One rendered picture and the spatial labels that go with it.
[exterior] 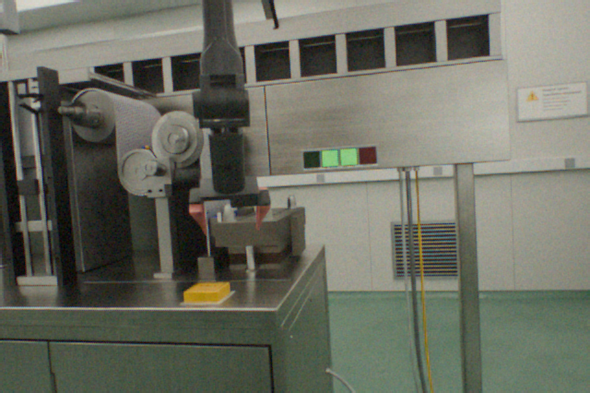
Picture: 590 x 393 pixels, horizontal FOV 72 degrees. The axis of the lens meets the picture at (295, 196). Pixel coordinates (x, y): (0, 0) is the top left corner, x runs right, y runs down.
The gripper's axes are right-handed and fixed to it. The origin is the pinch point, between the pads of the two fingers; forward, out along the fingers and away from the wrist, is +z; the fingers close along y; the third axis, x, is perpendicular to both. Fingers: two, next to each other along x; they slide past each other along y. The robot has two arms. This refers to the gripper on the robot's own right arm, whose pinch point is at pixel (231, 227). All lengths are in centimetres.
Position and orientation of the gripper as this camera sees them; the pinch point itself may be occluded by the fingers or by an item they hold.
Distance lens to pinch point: 77.7
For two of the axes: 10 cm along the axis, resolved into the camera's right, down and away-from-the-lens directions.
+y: -9.8, 0.7, -1.7
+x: 1.8, 5.3, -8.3
